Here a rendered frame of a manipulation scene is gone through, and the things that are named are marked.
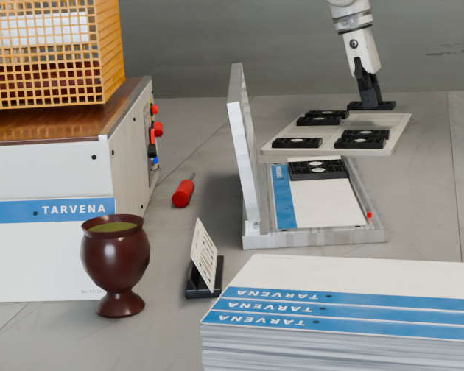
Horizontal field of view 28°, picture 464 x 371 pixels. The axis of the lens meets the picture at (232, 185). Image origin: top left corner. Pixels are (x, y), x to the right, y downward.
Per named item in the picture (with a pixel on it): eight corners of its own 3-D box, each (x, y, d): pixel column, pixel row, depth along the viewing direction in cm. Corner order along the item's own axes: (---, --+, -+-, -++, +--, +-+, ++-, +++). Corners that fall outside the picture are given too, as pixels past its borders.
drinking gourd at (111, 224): (107, 329, 107) (98, 238, 104) (73, 309, 113) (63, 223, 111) (169, 308, 112) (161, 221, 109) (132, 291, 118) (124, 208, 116)
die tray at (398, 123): (391, 155, 183) (391, 151, 182) (259, 154, 190) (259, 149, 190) (412, 117, 219) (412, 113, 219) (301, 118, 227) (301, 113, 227)
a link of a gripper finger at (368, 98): (368, 78, 194) (375, 108, 195) (371, 76, 197) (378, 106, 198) (353, 81, 195) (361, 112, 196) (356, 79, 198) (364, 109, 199)
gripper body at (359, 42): (366, 21, 192) (378, 73, 194) (375, 17, 201) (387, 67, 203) (331, 30, 195) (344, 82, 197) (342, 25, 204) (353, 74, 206)
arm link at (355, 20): (366, 11, 192) (369, 25, 192) (374, 7, 200) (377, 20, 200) (328, 20, 195) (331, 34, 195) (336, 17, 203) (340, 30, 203)
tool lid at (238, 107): (238, 101, 126) (226, 103, 126) (263, 231, 131) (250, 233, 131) (241, 62, 169) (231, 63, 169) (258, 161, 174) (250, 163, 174)
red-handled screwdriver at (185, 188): (188, 207, 155) (187, 191, 154) (171, 208, 155) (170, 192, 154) (202, 180, 172) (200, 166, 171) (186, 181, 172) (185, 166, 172)
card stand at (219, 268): (222, 297, 114) (220, 276, 114) (185, 299, 114) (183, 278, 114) (224, 263, 127) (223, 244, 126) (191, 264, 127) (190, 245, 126)
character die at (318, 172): (348, 178, 159) (348, 171, 159) (291, 181, 159) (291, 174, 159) (345, 171, 164) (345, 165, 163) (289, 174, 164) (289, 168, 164)
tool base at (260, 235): (388, 242, 131) (388, 217, 130) (242, 249, 132) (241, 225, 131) (353, 169, 174) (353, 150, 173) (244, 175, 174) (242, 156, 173)
